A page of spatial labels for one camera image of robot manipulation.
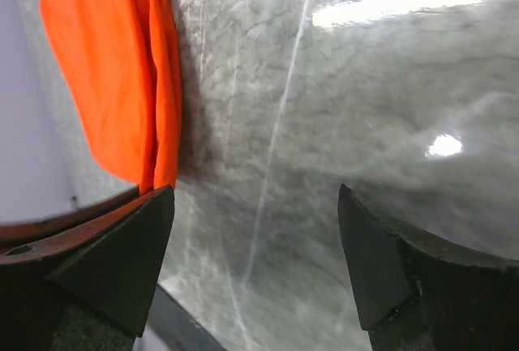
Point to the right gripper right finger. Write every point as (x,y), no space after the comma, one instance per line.
(416,291)

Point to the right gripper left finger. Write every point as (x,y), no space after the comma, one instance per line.
(84,280)

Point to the orange t shirt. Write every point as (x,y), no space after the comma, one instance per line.
(120,60)

